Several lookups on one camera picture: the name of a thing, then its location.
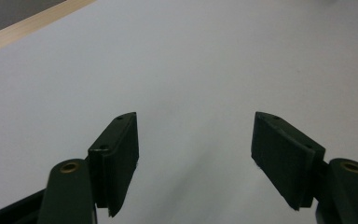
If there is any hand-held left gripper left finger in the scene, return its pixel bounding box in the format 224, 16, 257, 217
87, 111, 140, 218

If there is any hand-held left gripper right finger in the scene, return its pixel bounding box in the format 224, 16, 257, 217
251, 111, 326, 212

